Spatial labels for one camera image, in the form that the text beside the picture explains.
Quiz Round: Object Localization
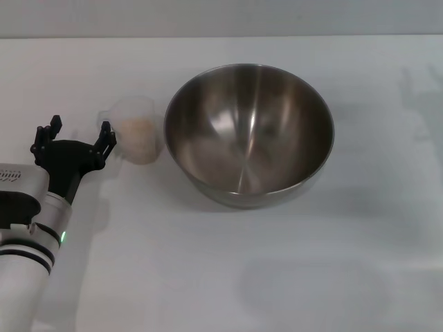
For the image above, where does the clear plastic measuring cup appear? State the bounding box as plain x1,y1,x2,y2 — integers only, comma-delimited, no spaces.
97,95,164,165

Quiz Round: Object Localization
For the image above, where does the uncooked white rice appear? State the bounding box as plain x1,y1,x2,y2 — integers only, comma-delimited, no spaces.
116,117,157,163

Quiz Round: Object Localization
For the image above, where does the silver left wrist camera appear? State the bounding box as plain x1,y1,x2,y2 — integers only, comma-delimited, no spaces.
0,164,51,231

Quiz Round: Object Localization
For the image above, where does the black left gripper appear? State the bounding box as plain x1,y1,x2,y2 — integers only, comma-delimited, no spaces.
29,114,118,205

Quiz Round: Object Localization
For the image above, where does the stainless steel mixing bowl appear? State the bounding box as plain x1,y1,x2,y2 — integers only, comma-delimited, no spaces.
163,63,336,210

